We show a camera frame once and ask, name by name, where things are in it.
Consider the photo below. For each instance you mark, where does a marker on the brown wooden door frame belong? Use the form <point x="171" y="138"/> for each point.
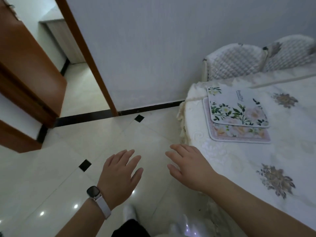
<point x="88" y="59"/>

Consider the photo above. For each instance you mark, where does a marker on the white shoe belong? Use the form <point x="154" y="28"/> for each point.
<point x="129" y="212"/>

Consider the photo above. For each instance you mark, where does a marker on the white quilted headboard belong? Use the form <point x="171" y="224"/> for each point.
<point x="237" y="60"/>

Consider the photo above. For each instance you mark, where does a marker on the person's left forearm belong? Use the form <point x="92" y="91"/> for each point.
<point x="84" y="219"/>

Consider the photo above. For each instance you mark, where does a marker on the person's right middle finger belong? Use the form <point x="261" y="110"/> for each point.
<point x="180" y="150"/>

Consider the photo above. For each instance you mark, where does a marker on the white mat with green leaves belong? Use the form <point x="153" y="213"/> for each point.
<point x="234" y="106"/>

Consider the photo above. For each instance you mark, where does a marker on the pink bordered floral mat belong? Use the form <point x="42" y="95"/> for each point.
<point x="237" y="134"/>

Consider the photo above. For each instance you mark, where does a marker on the person's left hand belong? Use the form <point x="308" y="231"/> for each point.
<point x="118" y="180"/>

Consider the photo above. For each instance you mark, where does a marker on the black trousers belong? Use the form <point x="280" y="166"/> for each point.
<point x="130" y="229"/>

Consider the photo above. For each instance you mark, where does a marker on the person's right thumb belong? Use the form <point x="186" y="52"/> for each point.
<point x="174" y="171"/>

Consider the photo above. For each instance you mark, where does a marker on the person's right hand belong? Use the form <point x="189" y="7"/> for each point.
<point x="195" y="170"/>

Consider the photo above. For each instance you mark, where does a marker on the person's left thumb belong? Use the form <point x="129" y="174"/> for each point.
<point x="137" y="177"/>

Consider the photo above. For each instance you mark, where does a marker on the person's right forearm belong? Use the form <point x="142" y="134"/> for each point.
<point x="251" y="209"/>

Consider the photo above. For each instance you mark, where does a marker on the person's left middle finger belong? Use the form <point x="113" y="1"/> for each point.
<point x="127" y="156"/>

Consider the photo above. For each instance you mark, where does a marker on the white floral bedspread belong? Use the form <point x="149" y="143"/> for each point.
<point x="284" y="145"/>

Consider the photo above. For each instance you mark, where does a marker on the light wooden cabinet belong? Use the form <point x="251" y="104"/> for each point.
<point x="65" y="41"/>

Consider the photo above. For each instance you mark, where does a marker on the brown wooden door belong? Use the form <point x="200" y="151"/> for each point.
<point x="27" y="71"/>

